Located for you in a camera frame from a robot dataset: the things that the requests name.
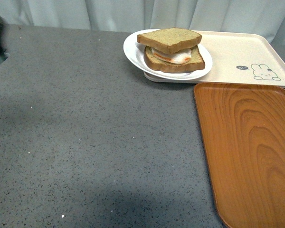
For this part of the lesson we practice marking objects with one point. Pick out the bread slice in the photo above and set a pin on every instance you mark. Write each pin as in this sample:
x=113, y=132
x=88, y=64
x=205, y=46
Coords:
x=196, y=62
x=170, y=40

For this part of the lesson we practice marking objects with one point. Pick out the white round plate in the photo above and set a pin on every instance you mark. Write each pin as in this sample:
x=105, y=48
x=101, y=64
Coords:
x=134, y=51

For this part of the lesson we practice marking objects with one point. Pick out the fake fried egg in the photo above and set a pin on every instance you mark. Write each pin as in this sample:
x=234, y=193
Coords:
x=180, y=57

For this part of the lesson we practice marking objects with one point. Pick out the brown wooden tray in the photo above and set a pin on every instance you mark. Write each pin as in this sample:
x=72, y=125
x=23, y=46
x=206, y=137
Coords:
x=243, y=131

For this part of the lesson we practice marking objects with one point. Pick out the beige rabbit tray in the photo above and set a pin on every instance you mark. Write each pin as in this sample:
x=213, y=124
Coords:
x=242, y=59

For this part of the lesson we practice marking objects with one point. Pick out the grey-white curtain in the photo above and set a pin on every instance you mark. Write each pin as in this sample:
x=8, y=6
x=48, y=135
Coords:
x=261, y=17

